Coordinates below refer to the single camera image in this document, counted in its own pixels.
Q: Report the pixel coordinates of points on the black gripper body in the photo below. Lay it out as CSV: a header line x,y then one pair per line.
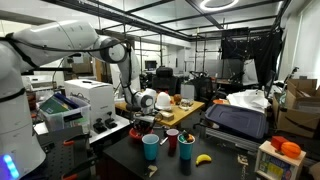
x,y
144,123

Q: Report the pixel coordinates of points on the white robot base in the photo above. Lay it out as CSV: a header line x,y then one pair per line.
x,y
16,129

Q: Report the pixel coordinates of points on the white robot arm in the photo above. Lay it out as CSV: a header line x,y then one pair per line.
x,y
31,48

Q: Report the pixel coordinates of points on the empty blue plastic cup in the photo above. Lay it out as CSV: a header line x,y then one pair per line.
x,y
150,143

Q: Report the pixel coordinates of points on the red plastic cup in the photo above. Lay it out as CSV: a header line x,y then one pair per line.
x,y
172,137

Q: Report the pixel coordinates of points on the blue cup with toys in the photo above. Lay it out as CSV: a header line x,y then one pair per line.
x,y
186,141

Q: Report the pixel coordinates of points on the red plastic bowl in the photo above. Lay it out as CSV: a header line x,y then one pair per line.
x,y
137,135

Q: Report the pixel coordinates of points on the tan small box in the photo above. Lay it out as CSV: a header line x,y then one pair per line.
x,y
167,116

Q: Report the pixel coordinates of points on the white plush chicken toy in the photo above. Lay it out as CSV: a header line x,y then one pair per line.
x,y
163,101

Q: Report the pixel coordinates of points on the brown toy football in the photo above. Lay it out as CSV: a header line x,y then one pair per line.
x,y
177,98

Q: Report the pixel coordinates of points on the wooden desk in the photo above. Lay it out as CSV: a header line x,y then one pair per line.
x,y
179,114

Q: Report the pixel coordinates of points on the white paper scrap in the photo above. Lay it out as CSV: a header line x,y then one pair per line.
x,y
151,170

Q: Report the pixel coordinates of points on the black office chair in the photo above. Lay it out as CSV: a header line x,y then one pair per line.
x,y
164,80

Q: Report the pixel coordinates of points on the white cardboard box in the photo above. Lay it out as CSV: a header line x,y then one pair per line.
x,y
98,95

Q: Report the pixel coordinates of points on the yellow toy banana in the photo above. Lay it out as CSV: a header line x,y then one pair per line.
x,y
203,158

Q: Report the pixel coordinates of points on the clear plastic storage bin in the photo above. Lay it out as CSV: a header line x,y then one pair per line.
x,y
60,112

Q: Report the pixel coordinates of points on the dark blue bin lid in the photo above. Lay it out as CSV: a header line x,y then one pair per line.
x,y
242,120

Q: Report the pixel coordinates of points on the small white wooden shelf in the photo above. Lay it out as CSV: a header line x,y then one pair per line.
x,y
272,165

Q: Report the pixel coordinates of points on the red toy block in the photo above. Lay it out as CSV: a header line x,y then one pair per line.
x,y
277,141

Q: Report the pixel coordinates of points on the black curtain backdrop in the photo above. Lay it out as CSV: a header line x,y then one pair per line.
x,y
263,47

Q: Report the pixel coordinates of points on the orange toy ball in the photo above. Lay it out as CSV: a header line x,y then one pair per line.
x,y
291,149

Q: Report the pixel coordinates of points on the brown cardboard box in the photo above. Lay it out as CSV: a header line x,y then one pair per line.
x,y
297,110

